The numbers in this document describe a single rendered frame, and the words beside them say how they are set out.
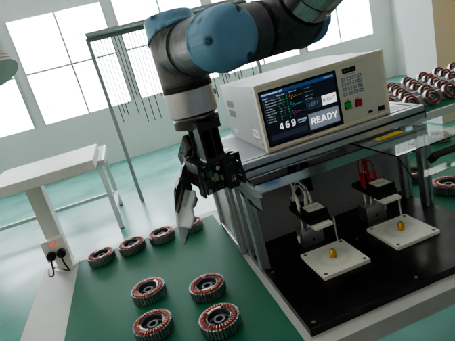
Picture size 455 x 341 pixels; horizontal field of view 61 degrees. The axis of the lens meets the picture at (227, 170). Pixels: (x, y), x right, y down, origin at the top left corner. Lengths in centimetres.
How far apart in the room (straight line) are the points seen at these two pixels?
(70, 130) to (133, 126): 109
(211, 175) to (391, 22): 884
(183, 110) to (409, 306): 76
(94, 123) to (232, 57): 697
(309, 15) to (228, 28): 11
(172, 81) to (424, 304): 83
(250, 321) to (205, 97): 70
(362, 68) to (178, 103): 83
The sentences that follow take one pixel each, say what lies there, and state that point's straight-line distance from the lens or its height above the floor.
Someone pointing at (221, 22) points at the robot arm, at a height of 147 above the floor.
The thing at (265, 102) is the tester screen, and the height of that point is 127.
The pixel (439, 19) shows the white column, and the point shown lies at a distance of 510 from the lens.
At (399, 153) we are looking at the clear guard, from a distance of 114.
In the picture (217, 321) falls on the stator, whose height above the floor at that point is 77.
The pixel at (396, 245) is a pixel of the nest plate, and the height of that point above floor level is 78.
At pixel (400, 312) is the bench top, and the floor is 75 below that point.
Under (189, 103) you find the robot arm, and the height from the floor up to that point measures 138.
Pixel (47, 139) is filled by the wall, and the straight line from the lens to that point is 752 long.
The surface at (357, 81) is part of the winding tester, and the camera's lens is 130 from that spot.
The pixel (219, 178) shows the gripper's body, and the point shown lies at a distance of 60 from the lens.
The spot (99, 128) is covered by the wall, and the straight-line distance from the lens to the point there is 741.
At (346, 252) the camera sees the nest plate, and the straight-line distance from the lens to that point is 125.
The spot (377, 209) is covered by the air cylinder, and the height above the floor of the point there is 81.
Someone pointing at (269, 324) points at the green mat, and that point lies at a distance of 109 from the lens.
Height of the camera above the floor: 144
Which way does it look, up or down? 17 degrees down
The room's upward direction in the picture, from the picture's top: 15 degrees counter-clockwise
